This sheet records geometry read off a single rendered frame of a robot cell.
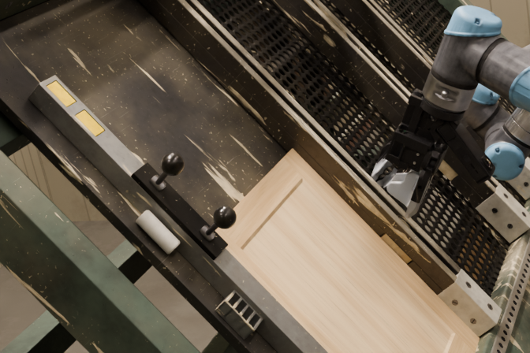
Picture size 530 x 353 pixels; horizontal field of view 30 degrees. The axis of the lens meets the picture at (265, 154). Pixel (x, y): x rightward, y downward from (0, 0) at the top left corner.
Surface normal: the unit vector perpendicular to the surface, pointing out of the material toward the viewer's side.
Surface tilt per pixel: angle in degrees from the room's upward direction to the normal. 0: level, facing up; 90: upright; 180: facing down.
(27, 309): 0
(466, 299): 90
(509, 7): 90
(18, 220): 90
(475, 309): 90
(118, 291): 53
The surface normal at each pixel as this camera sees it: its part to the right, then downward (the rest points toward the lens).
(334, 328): 0.61, -0.59
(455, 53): -0.66, 0.26
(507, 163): -0.21, 0.36
